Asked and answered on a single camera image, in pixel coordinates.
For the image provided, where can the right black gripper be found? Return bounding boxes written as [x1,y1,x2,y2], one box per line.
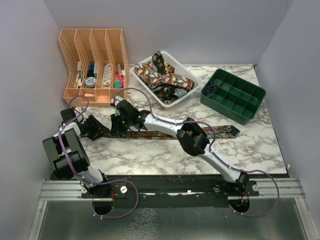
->
[110,113,132,136]

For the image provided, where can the orange floral tie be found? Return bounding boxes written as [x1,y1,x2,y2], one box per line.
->
[103,125,241,140]

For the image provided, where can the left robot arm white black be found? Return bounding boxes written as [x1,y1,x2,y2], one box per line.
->
[42,108,112,198]

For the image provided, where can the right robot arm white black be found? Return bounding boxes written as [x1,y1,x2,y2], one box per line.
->
[111,99,250,196]

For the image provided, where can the pile of patterned ties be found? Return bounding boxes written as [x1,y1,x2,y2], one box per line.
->
[134,51,195,105]

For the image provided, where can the teal eraser block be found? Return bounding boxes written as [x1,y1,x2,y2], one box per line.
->
[114,80,123,89]

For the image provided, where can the round blue tin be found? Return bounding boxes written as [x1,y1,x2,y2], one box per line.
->
[85,76,97,89]

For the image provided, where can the pink marker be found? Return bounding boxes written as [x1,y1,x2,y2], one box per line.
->
[115,70,125,88]

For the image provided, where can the peach plastic desk organizer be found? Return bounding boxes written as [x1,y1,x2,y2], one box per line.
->
[58,28,130,107]

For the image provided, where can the white plastic lattice basket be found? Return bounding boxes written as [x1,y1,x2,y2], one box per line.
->
[130,51,200,109]

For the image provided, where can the rolled tie in tray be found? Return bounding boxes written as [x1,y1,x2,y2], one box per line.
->
[202,83,218,98]

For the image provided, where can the green compartment tray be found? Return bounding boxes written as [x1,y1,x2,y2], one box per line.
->
[200,69,267,125]

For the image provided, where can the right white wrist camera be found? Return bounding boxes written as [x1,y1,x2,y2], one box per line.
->
[110,99,120,107]

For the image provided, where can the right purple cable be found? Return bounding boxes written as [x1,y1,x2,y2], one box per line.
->
[113,87,281,218]

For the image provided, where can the purple cable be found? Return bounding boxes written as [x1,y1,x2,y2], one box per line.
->
[58,96,140,221]
[113,87,281,218]

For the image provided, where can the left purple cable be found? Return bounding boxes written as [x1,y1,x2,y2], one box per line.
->
[58,96,140,221]

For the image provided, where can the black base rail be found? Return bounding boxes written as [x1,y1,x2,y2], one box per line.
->
[81,174,259,212]

